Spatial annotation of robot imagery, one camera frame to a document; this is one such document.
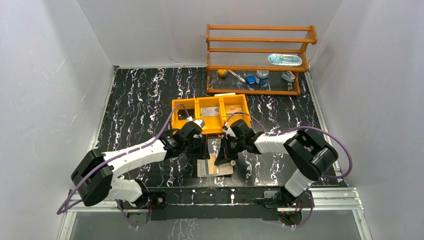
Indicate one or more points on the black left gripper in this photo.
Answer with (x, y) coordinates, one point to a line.
(196, 149)

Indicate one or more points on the orange wooden shelf rack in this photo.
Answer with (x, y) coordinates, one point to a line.
(244, 49)

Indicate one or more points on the blue packaged item on shelf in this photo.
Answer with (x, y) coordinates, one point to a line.
(280, 59)

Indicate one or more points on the aluminium frame rail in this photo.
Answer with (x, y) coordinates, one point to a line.
(325, 199)

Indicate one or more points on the black card in bin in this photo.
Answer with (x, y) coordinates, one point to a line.
(183, 115)

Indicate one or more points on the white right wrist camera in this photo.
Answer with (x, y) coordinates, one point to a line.
(228, 131)

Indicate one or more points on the silver card in bin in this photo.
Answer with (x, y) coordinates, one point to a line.
(212, 111)

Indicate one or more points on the middle orange bin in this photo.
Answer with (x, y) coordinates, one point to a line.
(212, 124)

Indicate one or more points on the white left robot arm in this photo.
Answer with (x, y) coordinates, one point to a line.
(97, 177)

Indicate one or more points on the blue small box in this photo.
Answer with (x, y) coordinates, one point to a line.
(250, 79)

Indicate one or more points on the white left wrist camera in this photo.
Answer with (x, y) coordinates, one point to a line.
(199, 122)

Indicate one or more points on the brown card in bin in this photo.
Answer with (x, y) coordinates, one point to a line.
(231, 109)

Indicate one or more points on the left orange bin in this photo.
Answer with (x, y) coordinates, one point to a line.
(184, 109)

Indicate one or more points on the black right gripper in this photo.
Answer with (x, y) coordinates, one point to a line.
(225, 155)

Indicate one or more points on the orange bin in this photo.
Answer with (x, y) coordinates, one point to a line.
(212, 124)
(184, 109)
(234, 99)

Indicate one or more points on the blue white tape roll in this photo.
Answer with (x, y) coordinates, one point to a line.
(261, 77)

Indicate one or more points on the right orange bin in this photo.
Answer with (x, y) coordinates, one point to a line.
(234, 99)

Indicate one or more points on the white marker pen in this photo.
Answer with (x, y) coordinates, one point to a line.
(237, 76)

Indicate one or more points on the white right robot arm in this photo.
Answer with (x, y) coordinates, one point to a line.
(309, 151)

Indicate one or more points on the yellow sponge block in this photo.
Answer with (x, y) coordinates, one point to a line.
(223, 73)

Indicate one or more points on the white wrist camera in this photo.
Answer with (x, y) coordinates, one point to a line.
(228, 131)
(199, 122)

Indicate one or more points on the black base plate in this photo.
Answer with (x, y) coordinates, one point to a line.
(171, 203)

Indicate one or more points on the beige leather card holder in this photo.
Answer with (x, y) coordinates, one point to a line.
(207, 168)

